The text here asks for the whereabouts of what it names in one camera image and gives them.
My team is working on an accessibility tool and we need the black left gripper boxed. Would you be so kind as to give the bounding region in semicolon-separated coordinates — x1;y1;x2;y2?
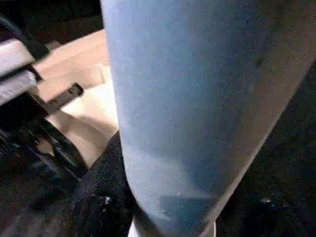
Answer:
0;82;89;188

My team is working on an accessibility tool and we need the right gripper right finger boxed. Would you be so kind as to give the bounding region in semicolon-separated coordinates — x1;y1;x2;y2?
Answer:
216;138;316;237

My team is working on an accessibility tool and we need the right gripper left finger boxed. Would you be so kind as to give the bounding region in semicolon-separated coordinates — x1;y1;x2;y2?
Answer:
70;130;136;237

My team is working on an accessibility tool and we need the white plastic table top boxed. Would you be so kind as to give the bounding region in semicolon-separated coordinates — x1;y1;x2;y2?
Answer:
32;29;124;171

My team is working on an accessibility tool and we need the white plastic table leg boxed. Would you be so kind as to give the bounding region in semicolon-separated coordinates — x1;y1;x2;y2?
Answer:
100;0;316;237

